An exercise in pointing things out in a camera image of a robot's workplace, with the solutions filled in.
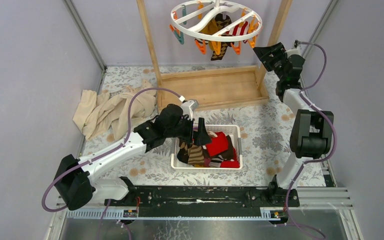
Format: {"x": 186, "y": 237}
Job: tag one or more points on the white plastic basket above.
{"x": 232, "y": 130}

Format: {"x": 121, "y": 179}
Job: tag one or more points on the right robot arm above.
{"x": 313, "y": 137}

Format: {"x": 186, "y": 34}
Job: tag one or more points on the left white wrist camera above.
{"x": 188, "y": 107}

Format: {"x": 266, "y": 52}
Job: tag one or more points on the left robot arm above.
{"x": 77, "y": 180}

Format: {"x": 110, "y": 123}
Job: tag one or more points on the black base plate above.
{"x": 205, "y": 201}

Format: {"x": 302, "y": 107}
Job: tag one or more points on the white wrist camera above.
{"x": 188, "y": 107}
{"x": 295, "y": 50}

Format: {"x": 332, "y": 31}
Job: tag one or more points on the wooden hanging rack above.
{"x": 217, "y": 88}

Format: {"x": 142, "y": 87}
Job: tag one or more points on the brown tan striped sock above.
{"x": 195, "y": 155}

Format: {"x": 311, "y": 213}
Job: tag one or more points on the beige crumpled cloth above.
{"x": 97, "y": 113}

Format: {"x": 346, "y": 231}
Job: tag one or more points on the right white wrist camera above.
{"x": 295, "y": 50}

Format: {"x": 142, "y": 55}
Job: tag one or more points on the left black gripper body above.
{"x": 183, "y": 130}

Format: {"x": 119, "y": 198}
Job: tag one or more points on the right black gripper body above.
{"x": 282, "y": 77}

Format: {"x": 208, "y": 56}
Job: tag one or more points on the red white striped sock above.
{"x": 240, "y": 29}

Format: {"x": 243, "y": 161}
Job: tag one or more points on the mustard yellow sock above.
{"x": 216, "y": 46}

